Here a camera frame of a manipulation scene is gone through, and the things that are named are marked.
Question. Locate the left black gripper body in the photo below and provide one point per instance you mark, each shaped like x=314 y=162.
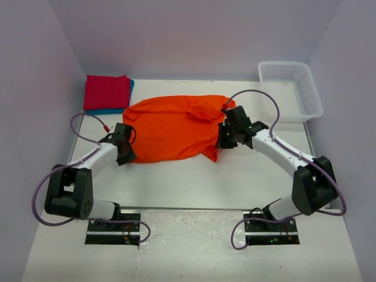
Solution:
x=126 y=156

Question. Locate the white plastic basket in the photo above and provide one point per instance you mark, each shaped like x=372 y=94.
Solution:
x=292 y=86

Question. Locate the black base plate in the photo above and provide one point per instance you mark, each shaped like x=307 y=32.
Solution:
x=129 y=224
x=260 y=220

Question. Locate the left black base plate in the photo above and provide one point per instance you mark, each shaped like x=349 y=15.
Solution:
x=129 y=224

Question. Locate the folded red t shirt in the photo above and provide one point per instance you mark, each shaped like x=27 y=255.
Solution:
x=106 y=92

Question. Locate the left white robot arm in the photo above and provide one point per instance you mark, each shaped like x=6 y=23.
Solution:
x=70 y=188

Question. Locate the folded blue t shirt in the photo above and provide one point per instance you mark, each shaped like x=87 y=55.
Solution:
x=111 y=111

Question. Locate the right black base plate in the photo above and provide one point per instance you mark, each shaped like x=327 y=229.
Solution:
x=260 y=220

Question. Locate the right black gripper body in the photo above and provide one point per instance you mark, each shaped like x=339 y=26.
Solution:
x=224 y=139

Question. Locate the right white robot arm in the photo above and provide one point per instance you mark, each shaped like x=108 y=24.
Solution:
x=313 y=178

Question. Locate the orange t shirt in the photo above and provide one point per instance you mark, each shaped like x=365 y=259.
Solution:
x=175 y=127

